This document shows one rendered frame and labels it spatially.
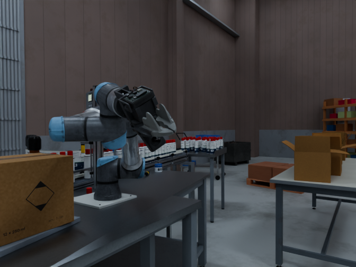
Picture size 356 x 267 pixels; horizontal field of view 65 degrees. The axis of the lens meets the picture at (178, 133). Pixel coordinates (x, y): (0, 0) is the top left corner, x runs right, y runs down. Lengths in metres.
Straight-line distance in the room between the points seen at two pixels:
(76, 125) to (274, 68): 11.40
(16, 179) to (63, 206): 0.23
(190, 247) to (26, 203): 0.87
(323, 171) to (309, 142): 0.26
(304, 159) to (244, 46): 9.81
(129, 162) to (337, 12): 11.20
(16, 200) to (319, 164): 2.13
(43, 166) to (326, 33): 11.42
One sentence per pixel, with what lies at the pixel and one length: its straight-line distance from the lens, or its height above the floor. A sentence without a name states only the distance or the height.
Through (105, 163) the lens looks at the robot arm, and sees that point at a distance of 1.55.
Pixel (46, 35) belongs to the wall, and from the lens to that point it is 5.42.
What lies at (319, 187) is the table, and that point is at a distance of 2.48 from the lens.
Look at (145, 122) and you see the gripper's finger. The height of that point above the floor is 1.25.
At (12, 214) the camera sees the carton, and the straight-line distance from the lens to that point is 1.12.
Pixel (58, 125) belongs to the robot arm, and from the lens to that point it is 0.87.
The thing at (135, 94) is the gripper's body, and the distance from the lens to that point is 0.67.
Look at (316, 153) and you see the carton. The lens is 2.52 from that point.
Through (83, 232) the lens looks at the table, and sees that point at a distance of 1.20.
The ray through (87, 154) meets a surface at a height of 1.05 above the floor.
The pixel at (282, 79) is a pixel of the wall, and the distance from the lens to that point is 11.89.
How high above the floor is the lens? 1.23
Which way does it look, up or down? 1 degrees down
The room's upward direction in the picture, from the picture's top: straight up
